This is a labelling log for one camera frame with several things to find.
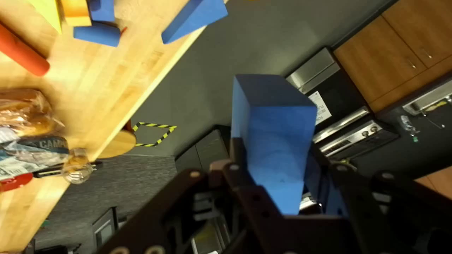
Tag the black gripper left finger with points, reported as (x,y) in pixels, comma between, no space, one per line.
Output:
(188,216)

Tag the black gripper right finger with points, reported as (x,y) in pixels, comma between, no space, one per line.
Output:
(400,216)

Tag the large blue foam block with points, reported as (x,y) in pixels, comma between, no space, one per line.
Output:
(277,136)

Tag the clear plastic food bag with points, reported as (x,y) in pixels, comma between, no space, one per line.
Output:
(28,156)

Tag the yellow foam block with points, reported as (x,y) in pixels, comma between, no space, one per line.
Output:
(46,12)

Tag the wooden upper cabinets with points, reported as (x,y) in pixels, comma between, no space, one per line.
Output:
(439,181)

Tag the yellow black caution tape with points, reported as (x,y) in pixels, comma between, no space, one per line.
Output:
(162,134)

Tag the kitchen sink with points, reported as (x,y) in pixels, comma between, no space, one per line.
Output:
(431,102)

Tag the small clear jar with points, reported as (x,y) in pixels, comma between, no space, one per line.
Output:
(78,167)

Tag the stainless steel stove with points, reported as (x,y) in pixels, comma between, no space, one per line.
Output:
(311,71)

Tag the blue foam wedge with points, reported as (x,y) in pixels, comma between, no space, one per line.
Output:
(195,19)

